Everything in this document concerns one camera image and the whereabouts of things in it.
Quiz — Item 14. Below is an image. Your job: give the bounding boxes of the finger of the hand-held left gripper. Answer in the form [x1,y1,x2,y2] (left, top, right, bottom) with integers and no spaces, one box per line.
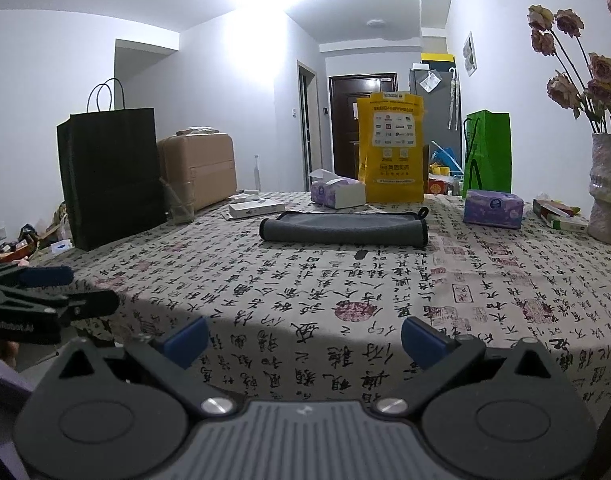
[0,265,75,292]
[0,287,120,328]

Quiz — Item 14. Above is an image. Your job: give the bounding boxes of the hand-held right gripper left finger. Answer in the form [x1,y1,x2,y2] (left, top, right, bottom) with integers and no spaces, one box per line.
[58,316,239,419]

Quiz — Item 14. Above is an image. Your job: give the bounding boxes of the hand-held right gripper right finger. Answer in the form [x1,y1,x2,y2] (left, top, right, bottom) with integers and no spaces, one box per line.
[375,316,559,417]

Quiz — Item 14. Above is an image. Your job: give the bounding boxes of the grey towel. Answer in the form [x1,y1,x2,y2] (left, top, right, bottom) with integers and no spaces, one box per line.
[259,206,431,251]

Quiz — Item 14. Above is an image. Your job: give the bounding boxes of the clutter on floor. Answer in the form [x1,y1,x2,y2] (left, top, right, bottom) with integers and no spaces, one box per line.
[0,200,76,264]

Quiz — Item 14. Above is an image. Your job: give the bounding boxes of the black paper bag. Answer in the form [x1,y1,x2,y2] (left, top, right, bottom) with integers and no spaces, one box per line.
[56,78,167,252]

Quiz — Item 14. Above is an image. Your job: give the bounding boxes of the clear glass cup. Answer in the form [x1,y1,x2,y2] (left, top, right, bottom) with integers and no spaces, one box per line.
[159,178,195,224]

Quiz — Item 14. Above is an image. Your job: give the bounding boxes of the flat white box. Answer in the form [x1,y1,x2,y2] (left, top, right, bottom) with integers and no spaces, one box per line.
[228,198,286,220]

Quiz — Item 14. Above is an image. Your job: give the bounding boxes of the white purple tissue pack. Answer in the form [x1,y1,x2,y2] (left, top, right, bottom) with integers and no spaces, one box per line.
[309,169,367,210]

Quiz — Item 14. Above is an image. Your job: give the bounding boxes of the beige suitcase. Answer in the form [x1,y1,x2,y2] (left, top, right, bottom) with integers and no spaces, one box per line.
[156,127,238,213]

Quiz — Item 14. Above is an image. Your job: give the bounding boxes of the red green medicine boxes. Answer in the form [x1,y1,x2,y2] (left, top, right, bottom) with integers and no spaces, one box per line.
[532,198,589,232]

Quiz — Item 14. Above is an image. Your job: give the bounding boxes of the blue plastic bag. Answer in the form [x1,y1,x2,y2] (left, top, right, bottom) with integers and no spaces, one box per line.
[429,143,462,173]

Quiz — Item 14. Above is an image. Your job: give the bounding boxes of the yellow paper bag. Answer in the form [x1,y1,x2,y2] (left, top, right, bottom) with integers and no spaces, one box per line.
[356,91,427,205]

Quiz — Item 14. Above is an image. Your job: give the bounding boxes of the green paper bag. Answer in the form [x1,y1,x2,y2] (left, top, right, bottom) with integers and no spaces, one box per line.
[462,109,513,200]

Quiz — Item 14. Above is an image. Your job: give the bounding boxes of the brown door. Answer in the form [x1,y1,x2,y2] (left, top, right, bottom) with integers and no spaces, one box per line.
[328,73,399,181]

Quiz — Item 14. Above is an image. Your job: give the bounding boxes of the grey refrigerator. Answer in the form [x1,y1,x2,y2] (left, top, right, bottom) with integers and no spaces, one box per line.
[409,64,462,166]

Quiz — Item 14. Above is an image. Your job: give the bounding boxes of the white textured vase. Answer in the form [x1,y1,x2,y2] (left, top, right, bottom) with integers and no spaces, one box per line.
[587,132,611,246]

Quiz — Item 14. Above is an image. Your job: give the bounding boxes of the dried roses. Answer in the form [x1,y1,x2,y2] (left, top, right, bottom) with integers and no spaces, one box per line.
[527,0,611,137]

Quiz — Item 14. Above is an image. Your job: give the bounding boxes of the wall picture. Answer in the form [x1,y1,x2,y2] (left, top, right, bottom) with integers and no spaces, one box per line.
[462,31,479,77]

